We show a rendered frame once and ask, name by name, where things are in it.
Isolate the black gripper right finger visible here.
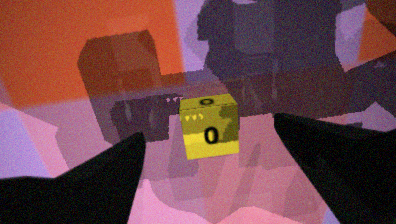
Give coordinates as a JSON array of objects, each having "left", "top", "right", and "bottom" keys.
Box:
[{"left": 274, "top": 113, "right": 396, "bottom": 224}]

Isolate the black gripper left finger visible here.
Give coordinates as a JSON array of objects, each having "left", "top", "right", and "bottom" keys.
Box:
[{"left": 0, "top": 132, "right": 146, "bottom": 224}]

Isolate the yellow block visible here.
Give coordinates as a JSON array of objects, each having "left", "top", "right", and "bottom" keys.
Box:
[{"left": 179, "top": 94, "right": 239, "bottom": 160}]

